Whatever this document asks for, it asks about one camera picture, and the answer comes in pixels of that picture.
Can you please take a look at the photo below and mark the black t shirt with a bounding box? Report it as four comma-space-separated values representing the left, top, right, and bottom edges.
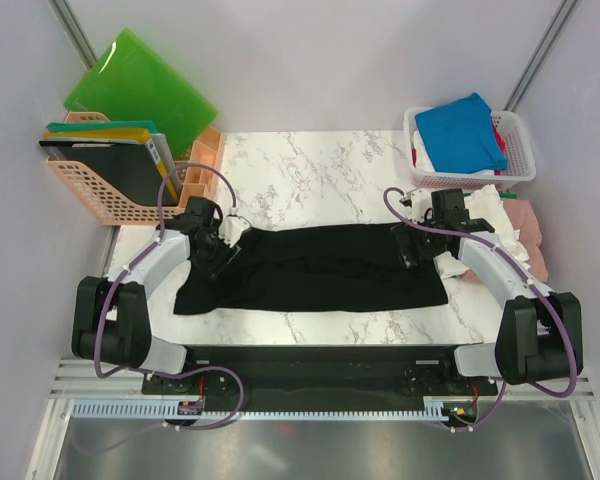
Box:
173, 224, 448, 316

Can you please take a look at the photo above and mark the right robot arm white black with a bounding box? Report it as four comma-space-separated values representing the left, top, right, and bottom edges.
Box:
392, 189, 584, 398

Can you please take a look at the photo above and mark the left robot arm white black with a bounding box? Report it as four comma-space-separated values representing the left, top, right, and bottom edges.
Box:
71, 197, 251, 393

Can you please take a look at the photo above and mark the white crumpled t shirt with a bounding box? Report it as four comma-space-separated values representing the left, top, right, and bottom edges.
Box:
434, 185, 530, 279

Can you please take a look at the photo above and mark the white garment in basket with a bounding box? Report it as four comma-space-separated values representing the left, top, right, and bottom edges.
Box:
411, 130, 499, 175

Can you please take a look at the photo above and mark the orange compartment organizer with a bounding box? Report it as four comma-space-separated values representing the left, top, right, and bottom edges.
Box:
177, 125, 226, 209

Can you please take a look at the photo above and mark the pink t shirt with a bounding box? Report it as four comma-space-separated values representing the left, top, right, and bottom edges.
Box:
457, 199, 550, 284

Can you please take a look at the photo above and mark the blue folded t shirt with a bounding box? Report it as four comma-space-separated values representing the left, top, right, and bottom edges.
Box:
414, 93, 508, 174

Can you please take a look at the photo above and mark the black folder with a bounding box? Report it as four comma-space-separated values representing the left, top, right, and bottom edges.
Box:
38, 140, 163, 206

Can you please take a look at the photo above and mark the white laundry basket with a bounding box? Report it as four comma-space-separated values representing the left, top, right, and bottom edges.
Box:
403, 107, 536, 190

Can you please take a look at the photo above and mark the red garment in basket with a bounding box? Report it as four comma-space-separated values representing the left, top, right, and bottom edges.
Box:
489, 122, 508, 176

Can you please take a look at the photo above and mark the teal folder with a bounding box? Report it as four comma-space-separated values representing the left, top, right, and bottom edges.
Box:
46, 120, 159, 134

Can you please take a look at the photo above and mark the orange file basket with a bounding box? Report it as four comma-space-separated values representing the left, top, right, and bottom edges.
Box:
44, 110, 191, 226

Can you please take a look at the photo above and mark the yellow folder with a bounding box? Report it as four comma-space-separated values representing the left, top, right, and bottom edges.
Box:
42, 128, 175, 180

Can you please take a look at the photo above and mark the green plastic board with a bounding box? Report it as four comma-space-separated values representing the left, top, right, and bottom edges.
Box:
64, 28, 218, 157

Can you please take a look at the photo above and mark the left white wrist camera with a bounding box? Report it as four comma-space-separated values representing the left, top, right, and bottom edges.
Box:
218, 214, 252, 248

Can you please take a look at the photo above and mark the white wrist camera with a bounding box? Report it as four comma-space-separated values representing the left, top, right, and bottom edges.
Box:
218, 214, 252, 248
399, 188, 432, 223

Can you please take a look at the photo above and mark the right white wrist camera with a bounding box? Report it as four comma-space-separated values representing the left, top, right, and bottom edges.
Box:
399, 188, 432, 223

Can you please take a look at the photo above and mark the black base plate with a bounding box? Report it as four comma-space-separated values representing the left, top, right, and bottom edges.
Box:
142, 345, 497, 411

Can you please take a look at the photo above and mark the white slotted cable duct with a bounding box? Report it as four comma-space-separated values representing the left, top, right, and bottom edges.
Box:
71, 399, 448, 422

